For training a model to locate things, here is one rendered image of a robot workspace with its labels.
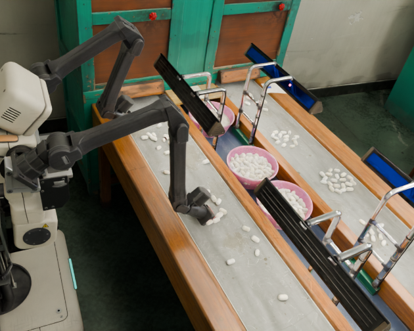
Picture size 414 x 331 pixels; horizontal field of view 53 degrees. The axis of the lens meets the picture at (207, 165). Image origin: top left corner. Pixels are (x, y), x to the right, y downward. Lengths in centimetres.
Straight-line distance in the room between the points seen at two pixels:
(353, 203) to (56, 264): 151
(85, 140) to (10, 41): 184
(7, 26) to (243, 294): 223
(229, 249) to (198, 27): 129
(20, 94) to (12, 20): 167
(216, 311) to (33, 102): 94
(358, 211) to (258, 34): 125
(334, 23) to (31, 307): 323
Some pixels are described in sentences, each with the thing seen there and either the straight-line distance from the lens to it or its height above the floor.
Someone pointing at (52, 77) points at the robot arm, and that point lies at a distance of 167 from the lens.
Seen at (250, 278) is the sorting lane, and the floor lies 74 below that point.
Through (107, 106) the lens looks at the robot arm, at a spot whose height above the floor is 105.
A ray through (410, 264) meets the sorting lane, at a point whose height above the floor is 74.
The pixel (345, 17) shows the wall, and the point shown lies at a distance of 408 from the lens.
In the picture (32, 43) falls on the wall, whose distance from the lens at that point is 310.
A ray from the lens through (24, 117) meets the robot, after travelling 142.
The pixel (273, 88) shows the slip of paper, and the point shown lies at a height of 77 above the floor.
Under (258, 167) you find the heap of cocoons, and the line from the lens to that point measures 216.
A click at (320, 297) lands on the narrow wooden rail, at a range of 171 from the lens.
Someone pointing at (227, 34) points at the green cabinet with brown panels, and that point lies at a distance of 258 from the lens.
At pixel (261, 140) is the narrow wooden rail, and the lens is 228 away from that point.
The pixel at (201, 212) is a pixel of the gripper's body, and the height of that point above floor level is 85.
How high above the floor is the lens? 212
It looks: 41 degrees down
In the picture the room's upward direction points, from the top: 10 degrees clockwise
